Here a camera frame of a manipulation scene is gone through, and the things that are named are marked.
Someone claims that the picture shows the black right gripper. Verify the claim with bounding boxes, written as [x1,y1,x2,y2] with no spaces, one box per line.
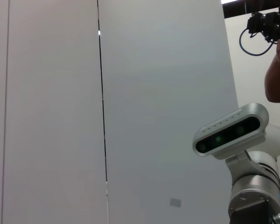
[232,201,275,224]

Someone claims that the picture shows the bare person forearm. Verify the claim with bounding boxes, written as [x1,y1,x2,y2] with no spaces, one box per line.
[265,57,280,103]

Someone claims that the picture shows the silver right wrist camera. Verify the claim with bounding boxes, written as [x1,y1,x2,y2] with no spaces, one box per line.
[192,102,270,161]

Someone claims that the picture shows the black looped device cable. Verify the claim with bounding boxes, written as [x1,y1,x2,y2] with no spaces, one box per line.
[238,28,275,56]

